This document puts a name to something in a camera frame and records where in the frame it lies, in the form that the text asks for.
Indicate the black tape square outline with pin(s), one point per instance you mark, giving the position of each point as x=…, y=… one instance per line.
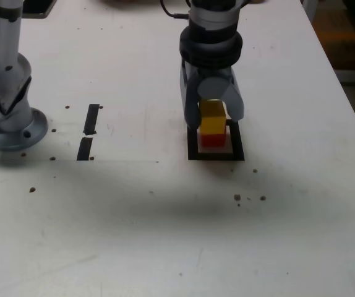
x=193, y=154

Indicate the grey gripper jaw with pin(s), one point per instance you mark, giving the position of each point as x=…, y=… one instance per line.
x=235, y=105
x=191, y=102

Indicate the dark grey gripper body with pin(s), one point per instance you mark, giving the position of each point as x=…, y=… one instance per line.
x=216, y=72

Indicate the black tape strip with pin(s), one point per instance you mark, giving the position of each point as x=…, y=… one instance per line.
x=91, y=119

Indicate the yellow cube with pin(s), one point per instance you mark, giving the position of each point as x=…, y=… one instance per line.
x=213, y=122

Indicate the black flat phone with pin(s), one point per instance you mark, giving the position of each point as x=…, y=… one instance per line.
x=40, y=7

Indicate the red cube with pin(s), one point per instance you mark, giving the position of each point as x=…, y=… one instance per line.
x=211, y=141

